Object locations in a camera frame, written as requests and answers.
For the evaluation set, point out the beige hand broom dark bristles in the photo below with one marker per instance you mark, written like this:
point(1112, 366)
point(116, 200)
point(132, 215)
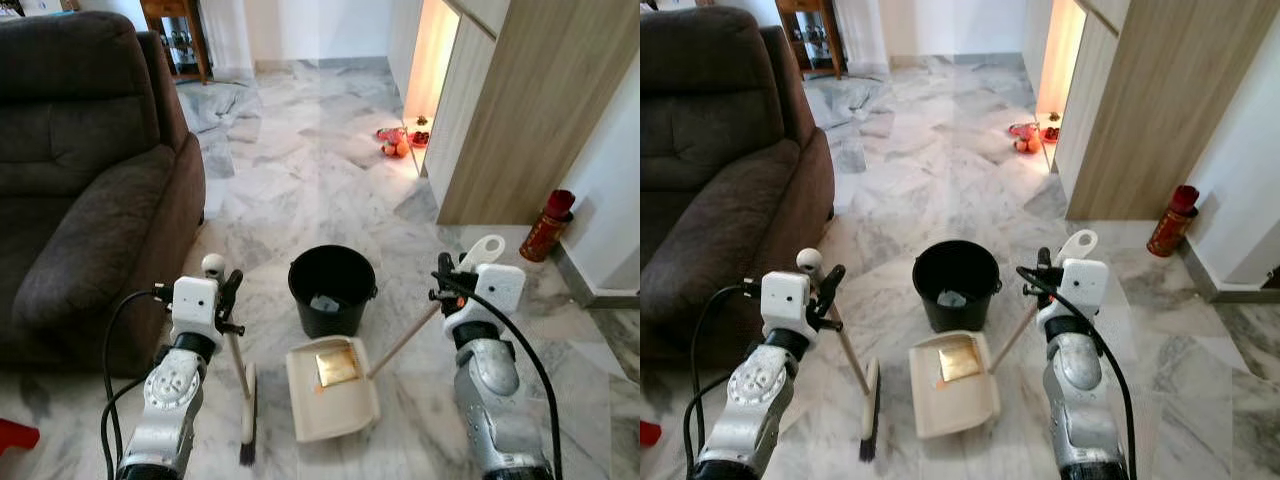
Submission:
point(870, 415)
point(248, 420)

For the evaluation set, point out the red cylindrical can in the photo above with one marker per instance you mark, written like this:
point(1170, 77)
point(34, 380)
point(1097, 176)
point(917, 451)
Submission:
point(1172, 225)
point(545, 230)

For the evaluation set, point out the brown wooden side table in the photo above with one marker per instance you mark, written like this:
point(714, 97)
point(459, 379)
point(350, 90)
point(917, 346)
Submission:
point(180, 40)
point(815, 38)

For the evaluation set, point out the tall light wood cabinet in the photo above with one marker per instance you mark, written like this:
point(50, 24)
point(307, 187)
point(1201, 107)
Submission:
point(530, 110)
point(1160, 105)

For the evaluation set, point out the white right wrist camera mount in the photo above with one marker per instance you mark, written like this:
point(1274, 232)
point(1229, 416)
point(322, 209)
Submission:
point(1083, 283)
point(498, 288)

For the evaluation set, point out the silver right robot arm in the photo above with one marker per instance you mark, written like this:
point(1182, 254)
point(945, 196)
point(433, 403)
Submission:
point(1080, 400)
point(495, 400)

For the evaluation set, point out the red and orange ornament pile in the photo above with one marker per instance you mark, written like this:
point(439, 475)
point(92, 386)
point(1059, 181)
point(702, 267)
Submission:
point(400, 140)
point(1030, 135)

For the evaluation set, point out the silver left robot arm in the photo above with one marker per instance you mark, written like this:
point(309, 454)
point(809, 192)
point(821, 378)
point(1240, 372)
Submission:
point(750, 405)
point(165, 410)

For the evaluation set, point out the grey crumpled paper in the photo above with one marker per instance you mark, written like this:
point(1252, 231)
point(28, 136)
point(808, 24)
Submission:
point(326, 302)
point(952, 297)

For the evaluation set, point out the dark brown fabric sofa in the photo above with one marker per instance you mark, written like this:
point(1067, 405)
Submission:
point(720, 190)
point(80, 200)

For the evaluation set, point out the black plastic bucket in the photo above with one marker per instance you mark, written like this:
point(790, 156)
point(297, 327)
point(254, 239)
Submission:
point(332, 275)
point(956, 270)

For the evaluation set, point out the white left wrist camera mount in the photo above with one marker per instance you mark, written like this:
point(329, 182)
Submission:
point(785, 300)
point(195, 305)

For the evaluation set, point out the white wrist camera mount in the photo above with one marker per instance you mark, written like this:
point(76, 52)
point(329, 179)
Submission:
point(498, 288)
point(195, 305)
point(1083, 283)
point(785, 300)

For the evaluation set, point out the small red object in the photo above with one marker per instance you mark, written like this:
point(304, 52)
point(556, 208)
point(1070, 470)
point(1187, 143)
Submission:
point(18, 436)
point(649, 433)

